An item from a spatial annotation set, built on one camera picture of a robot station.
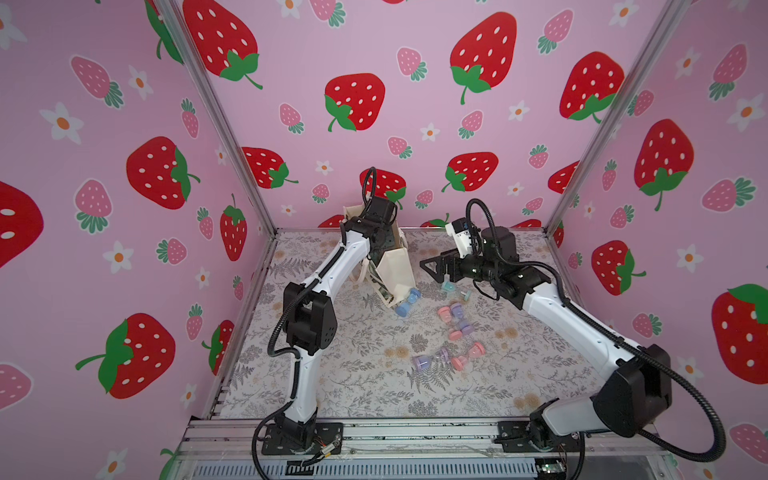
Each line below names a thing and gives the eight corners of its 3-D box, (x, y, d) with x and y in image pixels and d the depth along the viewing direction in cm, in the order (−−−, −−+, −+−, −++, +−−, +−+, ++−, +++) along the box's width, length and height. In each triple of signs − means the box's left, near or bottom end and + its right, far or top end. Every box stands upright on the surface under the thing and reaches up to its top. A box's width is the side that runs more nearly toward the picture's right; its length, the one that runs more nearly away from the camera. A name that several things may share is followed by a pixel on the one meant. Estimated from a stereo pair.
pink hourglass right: (457, 373, 86) (459, 369, 84) (450, 362, 88) (451, 358, 86) (484, 354, 90) (487, 350, 87) (476, 344, 92) (479, 340, 89)
